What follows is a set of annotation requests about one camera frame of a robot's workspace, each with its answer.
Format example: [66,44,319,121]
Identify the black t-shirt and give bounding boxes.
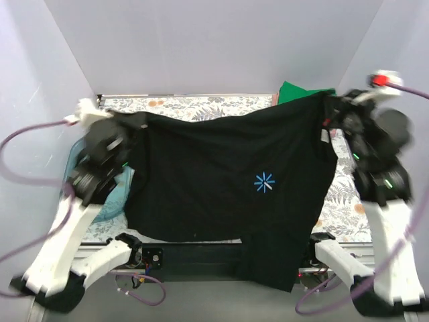
[124,90,337,292]

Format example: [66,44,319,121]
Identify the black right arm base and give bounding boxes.
[298,260,328,277]

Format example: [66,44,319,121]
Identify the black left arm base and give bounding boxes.
[125,247,164,270]

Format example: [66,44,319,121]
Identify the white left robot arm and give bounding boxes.
[10,111,147,313]

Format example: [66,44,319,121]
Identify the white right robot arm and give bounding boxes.
[303,82,428,318]

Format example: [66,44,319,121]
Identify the teal plastic bin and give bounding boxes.
[63,138,133,223]

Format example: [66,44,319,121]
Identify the floral table mat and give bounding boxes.
[83,95,371,243]

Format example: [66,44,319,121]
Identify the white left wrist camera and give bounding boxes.
[64,98,113,128]

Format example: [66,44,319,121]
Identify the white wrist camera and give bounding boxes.
[64,98,113,128]
[352,70,404,104]

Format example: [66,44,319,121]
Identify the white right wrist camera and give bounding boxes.
[352,70,404,104]

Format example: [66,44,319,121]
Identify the aluminium frame rail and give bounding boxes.
[26,242,418,322]

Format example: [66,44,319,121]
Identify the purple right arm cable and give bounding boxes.
[294,82,429,316]

